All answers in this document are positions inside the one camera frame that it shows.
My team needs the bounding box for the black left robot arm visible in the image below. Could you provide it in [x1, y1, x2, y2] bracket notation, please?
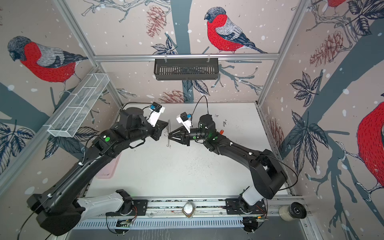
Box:
[27, 103, 168, 236]

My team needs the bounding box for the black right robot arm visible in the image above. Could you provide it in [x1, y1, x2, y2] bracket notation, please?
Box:
[168, 114, 288, 206]

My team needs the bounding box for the pink rectangular tray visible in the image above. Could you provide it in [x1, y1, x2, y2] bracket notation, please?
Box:
[95, 154, 121, 179]

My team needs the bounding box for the small white dome object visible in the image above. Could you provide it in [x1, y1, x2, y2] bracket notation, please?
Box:
[182, 202, 196, 218]

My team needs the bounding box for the tape roll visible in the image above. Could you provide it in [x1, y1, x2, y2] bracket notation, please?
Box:
[279, 202, 307, 222]

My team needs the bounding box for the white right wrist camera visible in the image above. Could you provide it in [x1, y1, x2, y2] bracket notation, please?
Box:
[177, 112, 192, 133]

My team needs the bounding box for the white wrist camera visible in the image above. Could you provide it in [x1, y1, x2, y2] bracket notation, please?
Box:
[177, 112, 192, 133]
[147, 102, 165, 127]

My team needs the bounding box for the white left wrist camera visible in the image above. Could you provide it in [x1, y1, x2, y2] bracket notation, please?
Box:
[147, 102, 165, 127]

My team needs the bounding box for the black slotted wall basket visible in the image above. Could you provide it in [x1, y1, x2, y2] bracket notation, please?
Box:
[154, 58, 219, 81]

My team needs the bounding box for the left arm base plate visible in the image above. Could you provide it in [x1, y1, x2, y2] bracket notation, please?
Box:
[106, 200, 148, 217]

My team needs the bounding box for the white wire mesh basket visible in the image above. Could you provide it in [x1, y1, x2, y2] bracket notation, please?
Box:
[48, 73, 110, 138]

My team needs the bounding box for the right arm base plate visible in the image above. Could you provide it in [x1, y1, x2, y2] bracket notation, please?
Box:
[223, 198, 267, 215]

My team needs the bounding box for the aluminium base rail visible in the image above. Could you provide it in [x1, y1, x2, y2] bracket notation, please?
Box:
[74, 196, 289, 220]

